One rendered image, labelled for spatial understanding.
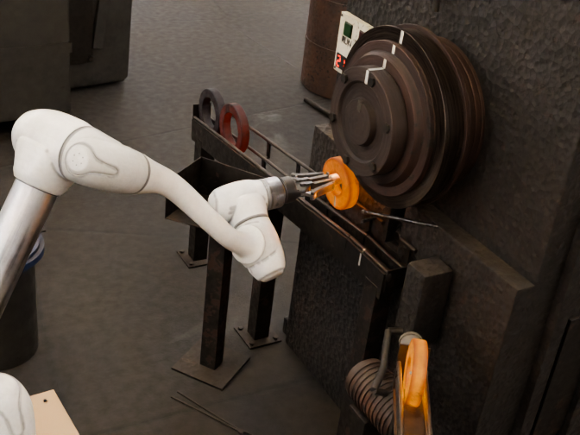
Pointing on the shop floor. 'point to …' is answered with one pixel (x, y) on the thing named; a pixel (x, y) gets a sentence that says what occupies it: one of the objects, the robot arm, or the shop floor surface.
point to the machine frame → (477, 232)
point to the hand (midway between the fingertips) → (340, 178)
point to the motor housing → (373, 418)
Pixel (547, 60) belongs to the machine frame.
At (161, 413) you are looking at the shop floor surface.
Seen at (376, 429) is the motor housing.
